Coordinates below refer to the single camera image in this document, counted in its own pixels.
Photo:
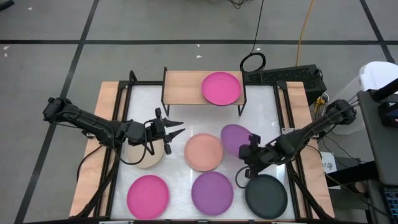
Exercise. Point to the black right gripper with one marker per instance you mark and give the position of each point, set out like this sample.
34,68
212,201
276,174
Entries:
264,154

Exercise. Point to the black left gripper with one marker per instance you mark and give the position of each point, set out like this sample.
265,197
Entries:
155,132

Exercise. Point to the purple plate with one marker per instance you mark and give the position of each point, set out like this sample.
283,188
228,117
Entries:
212,193
233,138

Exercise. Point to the beige plate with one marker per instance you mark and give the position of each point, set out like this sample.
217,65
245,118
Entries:
155,159

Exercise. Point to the peach plate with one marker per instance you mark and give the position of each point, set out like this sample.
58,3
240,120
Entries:
203,152

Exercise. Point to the dark green plate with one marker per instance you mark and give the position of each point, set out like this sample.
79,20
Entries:
265,197

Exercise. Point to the pink plate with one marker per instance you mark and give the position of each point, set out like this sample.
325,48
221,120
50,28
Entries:
147,196
220,88

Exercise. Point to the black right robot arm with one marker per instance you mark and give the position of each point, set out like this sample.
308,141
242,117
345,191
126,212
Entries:
311,129

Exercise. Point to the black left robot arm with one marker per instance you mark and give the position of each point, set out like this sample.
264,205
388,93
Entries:
93,124

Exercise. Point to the white paper sheet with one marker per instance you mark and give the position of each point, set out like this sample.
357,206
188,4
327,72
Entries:
328,161

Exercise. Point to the black desktop computer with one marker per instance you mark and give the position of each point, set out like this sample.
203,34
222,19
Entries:
289,76

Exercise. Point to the grey side desk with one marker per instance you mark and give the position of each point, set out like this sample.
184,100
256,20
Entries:
382,149

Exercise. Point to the laptop computer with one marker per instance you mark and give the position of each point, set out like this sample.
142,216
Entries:
392,200

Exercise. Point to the wooden shelf with black frame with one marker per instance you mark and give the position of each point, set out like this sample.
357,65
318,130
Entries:
183,88

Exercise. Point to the black aluminium table frame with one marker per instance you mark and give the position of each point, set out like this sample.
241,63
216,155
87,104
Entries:
143,83

